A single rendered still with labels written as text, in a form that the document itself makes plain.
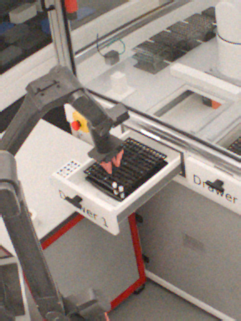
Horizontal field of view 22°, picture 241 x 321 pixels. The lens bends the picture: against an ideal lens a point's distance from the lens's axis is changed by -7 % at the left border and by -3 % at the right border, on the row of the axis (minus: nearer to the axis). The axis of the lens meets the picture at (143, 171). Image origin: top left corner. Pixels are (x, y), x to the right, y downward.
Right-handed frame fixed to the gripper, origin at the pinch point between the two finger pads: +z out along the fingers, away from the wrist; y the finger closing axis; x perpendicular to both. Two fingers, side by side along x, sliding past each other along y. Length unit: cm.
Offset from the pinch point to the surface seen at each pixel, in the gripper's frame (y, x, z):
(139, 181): 6.6, -1.1, 11.9
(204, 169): 20.8, -17.9, 9.4
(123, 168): 6.3, 5.0, 8.7
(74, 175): -5.8, 17.1, 8.2
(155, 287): 9, 21, 99
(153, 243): 14, 17, 67
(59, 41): 23, 48, -21
